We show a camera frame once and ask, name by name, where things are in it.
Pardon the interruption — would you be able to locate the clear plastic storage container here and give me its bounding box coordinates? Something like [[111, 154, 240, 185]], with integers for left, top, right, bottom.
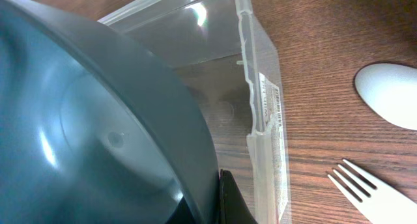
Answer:
[[101, 0, 292, 223]]

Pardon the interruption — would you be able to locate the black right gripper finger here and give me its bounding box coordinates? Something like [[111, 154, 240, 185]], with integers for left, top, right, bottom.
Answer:
[[219, 170, 257, 224]]

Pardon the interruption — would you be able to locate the white plastic spoon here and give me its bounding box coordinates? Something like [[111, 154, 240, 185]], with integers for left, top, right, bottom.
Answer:
[[354, 63, 416, 130]]

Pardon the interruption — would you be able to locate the white plastic fork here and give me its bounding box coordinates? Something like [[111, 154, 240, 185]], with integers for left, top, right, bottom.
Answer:
[[328, 159, 416, 224]]

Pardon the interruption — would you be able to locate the blue bowl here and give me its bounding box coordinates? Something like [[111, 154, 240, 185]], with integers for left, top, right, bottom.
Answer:
[[1, 0, 219, 223]]

